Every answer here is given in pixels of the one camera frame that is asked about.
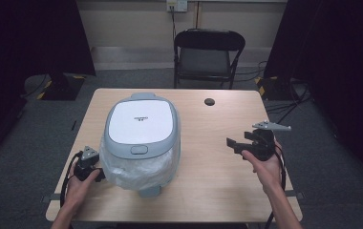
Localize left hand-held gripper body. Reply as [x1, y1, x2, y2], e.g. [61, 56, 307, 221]
[74, 145, 101, 182]

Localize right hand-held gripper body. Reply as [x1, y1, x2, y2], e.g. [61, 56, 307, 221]
[244, 119, 292, 162]

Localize white grey rice cooker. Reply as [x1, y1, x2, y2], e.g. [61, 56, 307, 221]
[99, 92, 182, 198]

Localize person's left hand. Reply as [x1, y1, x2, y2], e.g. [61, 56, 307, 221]
[64, 164, 101, 210]

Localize person's right hand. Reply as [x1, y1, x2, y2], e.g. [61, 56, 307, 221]
[241, 141, 285, 196]

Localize clear plastic bin liner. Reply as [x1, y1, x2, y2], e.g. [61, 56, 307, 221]
[99, 136, 182, 192]

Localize grey tape strip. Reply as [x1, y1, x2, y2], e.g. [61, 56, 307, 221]
[40, 193, 62, 204]
[284, 189, 306, 200]

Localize black stand base yellow tape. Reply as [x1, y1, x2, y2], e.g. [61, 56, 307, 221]
[254, 75, 300, 101]
[36, 73, 86, 102]

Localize black folding chair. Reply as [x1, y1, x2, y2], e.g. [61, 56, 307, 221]
[173, 28, 246, 90]

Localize dark curtain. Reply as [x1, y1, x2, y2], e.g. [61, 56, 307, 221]
[0, 0, 96, 166]
[264, 0, 363, 192]

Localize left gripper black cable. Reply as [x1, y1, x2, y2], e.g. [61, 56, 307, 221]
[59, 151, 84, 209]

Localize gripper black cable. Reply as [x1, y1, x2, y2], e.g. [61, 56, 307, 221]
[264, 146, 288, 229]
[59, 151, 84, 209]

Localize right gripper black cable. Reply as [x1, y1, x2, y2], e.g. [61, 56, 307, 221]
[264, 146, 288, 229]

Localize black floor cables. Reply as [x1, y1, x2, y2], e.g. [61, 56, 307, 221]
[235, 60, 312, 130]

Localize black outlet cable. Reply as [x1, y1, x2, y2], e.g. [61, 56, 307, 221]
[169, 6, 178, 42]

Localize white wall outlet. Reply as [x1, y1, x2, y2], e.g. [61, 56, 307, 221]
[165, 0, 188, 13]

